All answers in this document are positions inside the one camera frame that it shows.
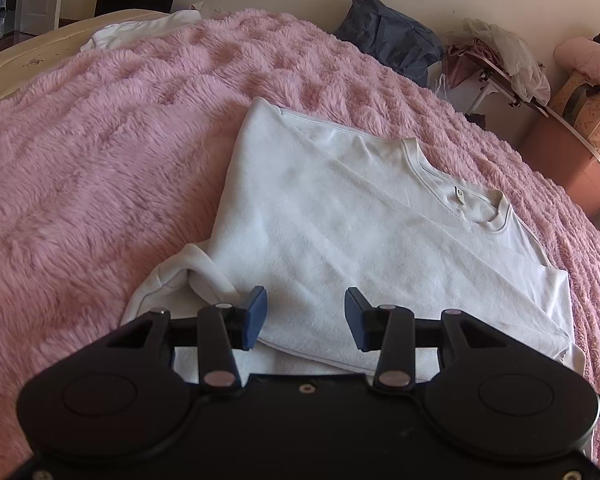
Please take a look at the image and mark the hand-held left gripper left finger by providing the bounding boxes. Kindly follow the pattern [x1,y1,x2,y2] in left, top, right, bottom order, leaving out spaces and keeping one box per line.
[102,286,269,395]

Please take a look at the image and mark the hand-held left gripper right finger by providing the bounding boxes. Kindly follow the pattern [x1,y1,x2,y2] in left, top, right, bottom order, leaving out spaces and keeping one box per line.
[344,287,511,395]

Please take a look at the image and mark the white printed T-shirt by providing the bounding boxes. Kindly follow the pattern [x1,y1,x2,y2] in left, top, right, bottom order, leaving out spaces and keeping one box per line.
[120,96,587,378]

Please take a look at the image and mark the pink clothes pile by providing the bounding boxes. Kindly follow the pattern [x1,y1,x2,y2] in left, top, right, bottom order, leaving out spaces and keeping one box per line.
[442,40,506,86]

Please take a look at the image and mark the pink fluffy blanket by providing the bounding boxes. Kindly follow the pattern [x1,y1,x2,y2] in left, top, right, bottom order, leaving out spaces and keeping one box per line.
[0,7,600,480]

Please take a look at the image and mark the small white plastic bag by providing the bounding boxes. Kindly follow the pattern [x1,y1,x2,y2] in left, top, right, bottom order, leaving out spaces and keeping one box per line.
[427,62,453,103]

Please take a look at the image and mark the folding table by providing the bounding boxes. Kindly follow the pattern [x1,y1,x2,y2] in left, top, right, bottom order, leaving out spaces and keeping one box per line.
[467,55,600,191]

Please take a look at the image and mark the brown storage box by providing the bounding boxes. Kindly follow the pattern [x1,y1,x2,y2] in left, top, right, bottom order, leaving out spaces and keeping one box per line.
[520,110,600,208]

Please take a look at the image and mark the blue-grey bag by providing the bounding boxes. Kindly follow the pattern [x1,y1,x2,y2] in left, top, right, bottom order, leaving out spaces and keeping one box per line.
[334,0,446,88]

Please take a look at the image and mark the large white plastic bag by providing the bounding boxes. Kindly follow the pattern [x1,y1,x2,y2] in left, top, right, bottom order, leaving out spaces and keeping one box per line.
[462,17,551,106]

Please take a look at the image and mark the white cloth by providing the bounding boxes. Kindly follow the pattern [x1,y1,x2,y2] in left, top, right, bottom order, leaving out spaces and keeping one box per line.
[80,9,203,52]

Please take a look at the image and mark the pink quilt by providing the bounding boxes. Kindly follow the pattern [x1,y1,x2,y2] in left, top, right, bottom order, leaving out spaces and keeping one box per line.
[554,36,600,86]

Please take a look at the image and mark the beige mattress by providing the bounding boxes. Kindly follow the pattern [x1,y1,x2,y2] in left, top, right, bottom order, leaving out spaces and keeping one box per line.
[0,9,171,111]

